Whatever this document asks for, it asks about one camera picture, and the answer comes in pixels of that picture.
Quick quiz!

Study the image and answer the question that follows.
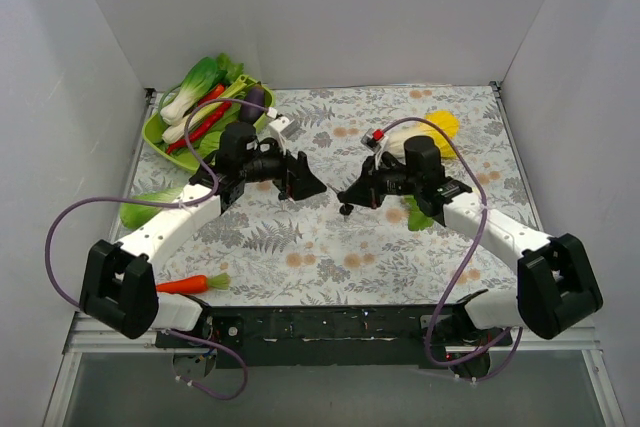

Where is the green plastic tray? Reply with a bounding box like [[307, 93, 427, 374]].
[[142, 75, 276, 173]]

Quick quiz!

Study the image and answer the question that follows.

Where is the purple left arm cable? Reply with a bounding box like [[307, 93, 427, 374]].
[[44, 99, 249, 401]]

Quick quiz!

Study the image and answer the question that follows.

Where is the yellow napa cabbage toy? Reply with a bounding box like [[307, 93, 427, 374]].
[[386, 111, 459, 161]]

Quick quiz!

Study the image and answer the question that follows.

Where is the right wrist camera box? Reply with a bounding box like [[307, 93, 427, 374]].
[[361, 129, 389, 155]]

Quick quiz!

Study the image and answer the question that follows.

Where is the floral patterned table mat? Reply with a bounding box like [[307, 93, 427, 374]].
[[154, 85, 538, 306]]

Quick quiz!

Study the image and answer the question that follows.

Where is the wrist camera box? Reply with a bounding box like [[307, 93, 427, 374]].
[[267, 115, 299, 153], [361, 129, 389, 155]]

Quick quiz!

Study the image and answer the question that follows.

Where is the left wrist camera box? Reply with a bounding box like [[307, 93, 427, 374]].
[[267, 115, 299, 153]]

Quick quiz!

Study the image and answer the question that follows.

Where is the black headed key bunch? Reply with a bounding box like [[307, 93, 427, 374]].
[[339, 204, 353, 217]]

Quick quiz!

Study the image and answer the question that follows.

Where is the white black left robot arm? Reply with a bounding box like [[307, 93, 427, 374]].
[[79, 116, 326, 347]]

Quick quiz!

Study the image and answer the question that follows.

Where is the red chili pepper toy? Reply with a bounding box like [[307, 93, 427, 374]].
[[166, 84, 232, 154]]

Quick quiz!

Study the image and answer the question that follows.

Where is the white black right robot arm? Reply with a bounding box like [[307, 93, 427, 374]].
[[338, 130, 603, 345]]

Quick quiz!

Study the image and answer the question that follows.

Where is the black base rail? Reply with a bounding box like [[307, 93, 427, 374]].
[[154, 304, 506, 371]]

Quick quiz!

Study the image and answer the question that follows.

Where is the orange carrot toy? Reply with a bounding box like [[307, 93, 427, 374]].
[[156, 273, 231, 295]]

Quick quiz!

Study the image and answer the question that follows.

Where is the white radish toy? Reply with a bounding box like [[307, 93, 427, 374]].
[[403, 196, 434, 232]]

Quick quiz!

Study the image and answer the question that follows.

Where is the purple eggplant toy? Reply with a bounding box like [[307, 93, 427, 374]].
[[244, 84, 266, 107]]

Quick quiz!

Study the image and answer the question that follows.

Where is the green bok choy toy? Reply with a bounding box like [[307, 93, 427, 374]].
[[160, 54, 229, 125]]

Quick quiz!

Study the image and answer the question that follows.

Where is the green napa cabbage toy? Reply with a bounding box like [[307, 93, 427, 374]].
[[119, 186, 183, 230]]

